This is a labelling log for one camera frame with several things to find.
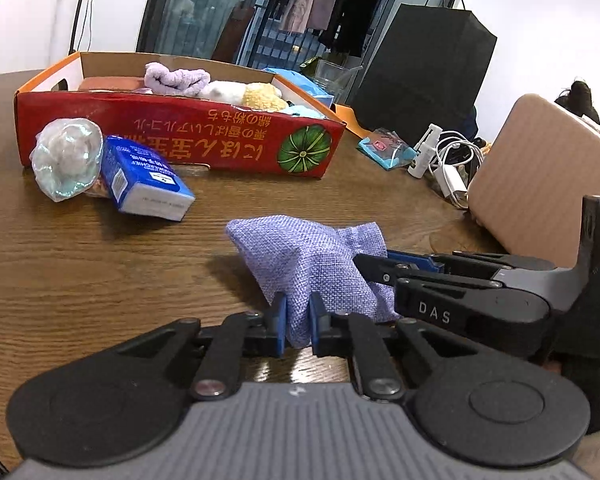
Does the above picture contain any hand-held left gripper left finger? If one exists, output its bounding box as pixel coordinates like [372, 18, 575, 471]
[106, 291, 288, 402]

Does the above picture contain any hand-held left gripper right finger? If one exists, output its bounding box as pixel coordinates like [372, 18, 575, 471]
[309, 292, 482, 402]

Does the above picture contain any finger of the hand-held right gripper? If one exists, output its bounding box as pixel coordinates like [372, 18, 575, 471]
[386, 248, 513, 272]
[353, 253, 556, 289]

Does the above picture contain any purple woven cloth pouch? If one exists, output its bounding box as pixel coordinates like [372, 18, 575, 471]
[224, 216, 402, 348]

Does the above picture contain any red and orange cardboard box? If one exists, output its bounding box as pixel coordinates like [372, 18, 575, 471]
[14, 51, 348, 180]

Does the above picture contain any yellow and white plush toy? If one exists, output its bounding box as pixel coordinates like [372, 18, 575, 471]
[199, 81, 290, 112]

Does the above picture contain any white spray bottle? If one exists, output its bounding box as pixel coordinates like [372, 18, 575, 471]
[407, 123, 449, 179]

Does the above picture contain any light blue snack packet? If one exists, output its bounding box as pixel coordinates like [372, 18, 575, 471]
[357, 127, 417, 172]

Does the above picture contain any pink ribbed case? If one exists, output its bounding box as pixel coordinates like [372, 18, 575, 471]
[467, 93, 600, 269]

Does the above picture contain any light blue cloth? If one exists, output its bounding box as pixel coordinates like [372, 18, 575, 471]
[281, 102, 327, 121]

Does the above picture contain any black paper bag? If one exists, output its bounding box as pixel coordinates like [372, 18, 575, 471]
[346, 0, 499, 134]

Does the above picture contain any clear drinking glass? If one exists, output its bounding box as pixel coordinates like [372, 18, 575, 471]
[312, 58, 355, 104]

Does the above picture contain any dark blue tissue packet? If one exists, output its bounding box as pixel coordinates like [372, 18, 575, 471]
[99, 134, 197, 223]

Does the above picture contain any dark object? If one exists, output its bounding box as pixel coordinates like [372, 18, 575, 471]
[554, 79, 600, 127]

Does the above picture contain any light blue tissue packet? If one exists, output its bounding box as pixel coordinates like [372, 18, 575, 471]
[261, 67, 334, 109]

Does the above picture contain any black hanging garment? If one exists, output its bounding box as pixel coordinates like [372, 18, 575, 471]
[319, 0, 382, 57]

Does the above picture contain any lavender towel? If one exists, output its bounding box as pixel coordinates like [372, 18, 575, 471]
[143, 62, 212, 97]

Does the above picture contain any iridescent plastic wrapped bundle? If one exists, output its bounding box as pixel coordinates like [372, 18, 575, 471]
[31, 117, 104, 203]

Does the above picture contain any salmon folded cloth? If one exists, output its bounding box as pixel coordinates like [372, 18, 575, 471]
[77, 75, 147, 94]

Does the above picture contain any glass sliding door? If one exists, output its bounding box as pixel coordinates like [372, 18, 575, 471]
[137, 0, 473, 86]

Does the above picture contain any white charger with cable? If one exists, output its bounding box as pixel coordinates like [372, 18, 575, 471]
[429, 130, 487, 209]

